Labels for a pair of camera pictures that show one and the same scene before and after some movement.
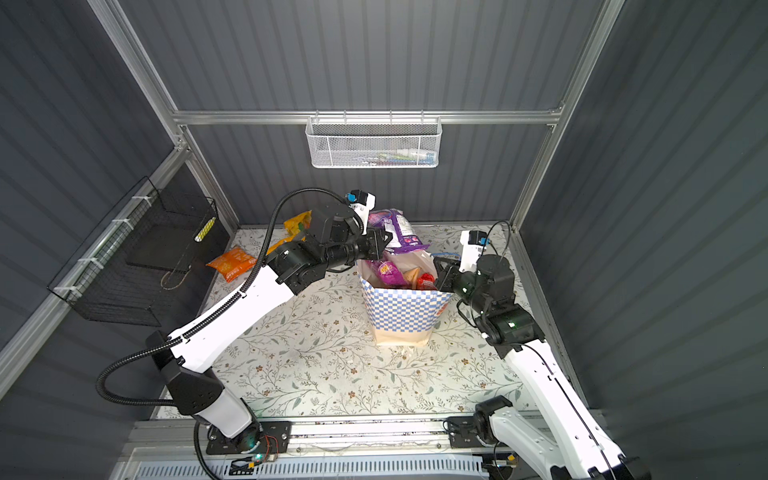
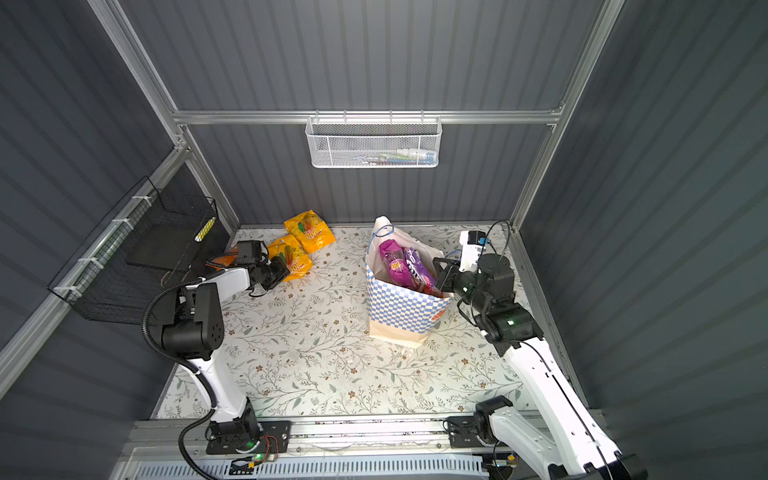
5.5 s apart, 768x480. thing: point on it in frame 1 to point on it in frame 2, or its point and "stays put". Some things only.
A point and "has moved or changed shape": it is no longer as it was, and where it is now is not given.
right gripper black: (446, 274) stays put
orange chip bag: (234, 263) stays put
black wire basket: (137, 264) stays put
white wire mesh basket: (374, 142) stays put
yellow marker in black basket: (204, 230) stays put
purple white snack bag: (404, 237) to (420, 273)
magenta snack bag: (389, 273) has moved or changed shape
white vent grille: (323, 469) stays put
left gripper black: (376, 246) to (280, 272)
